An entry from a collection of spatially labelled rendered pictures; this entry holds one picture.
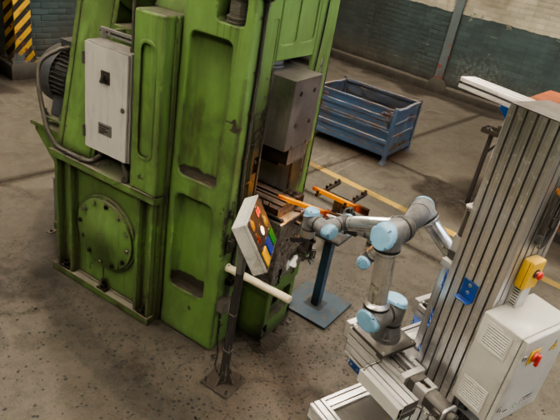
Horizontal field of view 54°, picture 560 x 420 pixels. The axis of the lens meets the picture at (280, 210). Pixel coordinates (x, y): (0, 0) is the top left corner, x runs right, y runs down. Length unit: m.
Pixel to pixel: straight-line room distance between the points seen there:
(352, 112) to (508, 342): 5.00
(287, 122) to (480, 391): 1.61
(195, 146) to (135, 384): 1.42
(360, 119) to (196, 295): 4.05
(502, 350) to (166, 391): 1.90
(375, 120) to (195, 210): 3.99
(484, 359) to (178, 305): 1.96
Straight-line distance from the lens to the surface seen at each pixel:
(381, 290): 2.45
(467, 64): 10.81
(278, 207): 3.28
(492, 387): 2.54
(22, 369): 3.60
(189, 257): 3.48
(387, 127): 6.83
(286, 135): 3.02
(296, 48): 3.13
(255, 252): 2.68
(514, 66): 10.51
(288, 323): 3.96
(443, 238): 3.03
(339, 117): 7.13
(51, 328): 3.84
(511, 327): 2.40
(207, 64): 2.99
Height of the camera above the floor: 2.51
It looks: 28 degrees down
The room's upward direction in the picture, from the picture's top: 10 degrees clockwise
